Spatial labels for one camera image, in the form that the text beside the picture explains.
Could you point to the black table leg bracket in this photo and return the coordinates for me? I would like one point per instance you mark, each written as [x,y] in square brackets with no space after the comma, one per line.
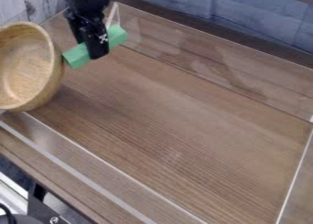
[49,209]

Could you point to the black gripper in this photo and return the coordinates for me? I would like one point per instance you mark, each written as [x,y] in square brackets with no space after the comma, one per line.
[93,32]

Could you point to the wooden bowl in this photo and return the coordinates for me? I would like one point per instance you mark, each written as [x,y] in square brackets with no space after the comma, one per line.
[31,67]

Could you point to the clear acrylic tray wall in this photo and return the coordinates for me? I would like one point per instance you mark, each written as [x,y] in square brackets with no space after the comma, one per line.
[184,130]

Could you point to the green rectangular block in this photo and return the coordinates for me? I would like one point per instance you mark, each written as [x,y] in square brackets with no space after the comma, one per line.
[77,56]

